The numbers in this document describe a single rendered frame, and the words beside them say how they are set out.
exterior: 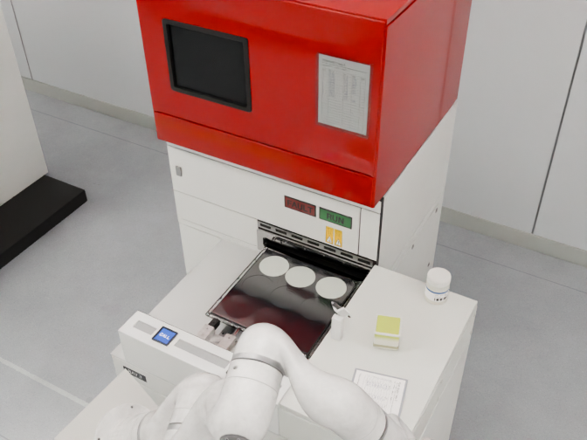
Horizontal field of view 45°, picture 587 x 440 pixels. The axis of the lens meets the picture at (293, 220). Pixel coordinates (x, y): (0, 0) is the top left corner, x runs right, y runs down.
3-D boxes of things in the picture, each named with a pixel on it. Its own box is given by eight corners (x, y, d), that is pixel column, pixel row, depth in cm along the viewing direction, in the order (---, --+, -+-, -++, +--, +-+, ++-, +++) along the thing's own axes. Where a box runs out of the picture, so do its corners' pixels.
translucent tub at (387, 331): (375, 329, 210) (376, 312, 206) (400, 333, 209) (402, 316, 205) (372, 348, 204) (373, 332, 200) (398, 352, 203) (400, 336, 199)
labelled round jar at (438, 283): (429, 286, 224) (432, 264, 218) (450, 293, 221) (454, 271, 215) (420, 300, 219) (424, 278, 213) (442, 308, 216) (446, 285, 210)
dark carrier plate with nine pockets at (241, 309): (267, 250, 248) (267, 249, 248) (356, 283, 235) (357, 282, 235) (211, 313, 225) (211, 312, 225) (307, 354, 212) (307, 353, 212)
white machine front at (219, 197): (182, 218, 274) (169, 129, 249) (376, 291, 243) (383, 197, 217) (176, 223, 272) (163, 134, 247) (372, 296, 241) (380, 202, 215)
